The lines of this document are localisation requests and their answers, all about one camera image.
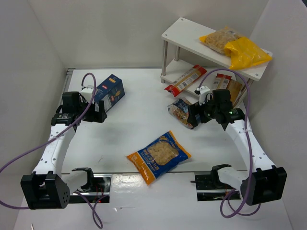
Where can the blue orange pasta bag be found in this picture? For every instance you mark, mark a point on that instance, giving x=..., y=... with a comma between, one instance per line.
x=159, y=157

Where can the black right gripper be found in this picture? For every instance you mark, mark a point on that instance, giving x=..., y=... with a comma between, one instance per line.
x=196, y=114

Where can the blue pasta box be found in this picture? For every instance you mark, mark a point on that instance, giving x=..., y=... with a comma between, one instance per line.
x=110, y=91

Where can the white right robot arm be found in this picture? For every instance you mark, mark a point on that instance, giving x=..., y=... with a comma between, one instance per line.
x=264, y=181

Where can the clear yellow pasta bag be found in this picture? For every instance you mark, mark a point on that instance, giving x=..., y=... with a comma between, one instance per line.
x=218, y=39

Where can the white two-tier shelf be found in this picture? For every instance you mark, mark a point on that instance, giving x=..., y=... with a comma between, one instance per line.
x=185, y=34

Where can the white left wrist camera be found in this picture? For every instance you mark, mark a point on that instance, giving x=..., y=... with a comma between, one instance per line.
x=87, y=92

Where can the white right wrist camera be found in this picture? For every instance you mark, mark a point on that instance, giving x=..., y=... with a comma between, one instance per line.
x=202, y=92

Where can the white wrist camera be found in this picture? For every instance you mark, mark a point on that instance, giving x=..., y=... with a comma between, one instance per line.
x=87, y=92
x=202, y=92

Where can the blue clear pasta bag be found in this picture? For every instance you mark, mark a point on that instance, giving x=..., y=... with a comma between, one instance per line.
x=179, y=110

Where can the red spaghetti pack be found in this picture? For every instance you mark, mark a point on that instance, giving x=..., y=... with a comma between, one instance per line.
x=222, y=81
x=185, y=80

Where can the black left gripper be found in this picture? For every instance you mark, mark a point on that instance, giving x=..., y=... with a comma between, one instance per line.
x=96, y=112

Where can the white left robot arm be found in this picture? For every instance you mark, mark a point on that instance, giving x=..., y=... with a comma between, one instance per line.
x=44, y=187

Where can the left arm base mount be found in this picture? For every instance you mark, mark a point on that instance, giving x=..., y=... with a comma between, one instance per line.
x=97, y=187

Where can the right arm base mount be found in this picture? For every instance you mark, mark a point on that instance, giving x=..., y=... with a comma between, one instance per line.
x=208, y=185

